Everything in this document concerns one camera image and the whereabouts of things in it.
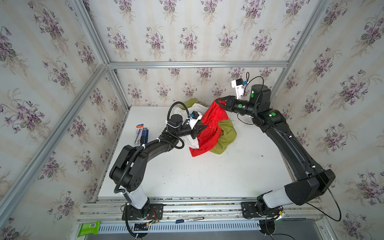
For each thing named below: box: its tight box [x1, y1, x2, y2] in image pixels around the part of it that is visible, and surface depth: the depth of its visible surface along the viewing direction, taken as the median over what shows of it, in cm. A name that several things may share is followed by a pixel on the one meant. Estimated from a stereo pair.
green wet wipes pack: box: [77, 220, 101, 238], surface depth 69 cm
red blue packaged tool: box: [134, 123, 149, 146], surface depth 103 cm
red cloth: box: [189, 99, 229, 157], surface depth 79 cm
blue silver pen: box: [175, 217, 205, 224], surface depth 72 cm
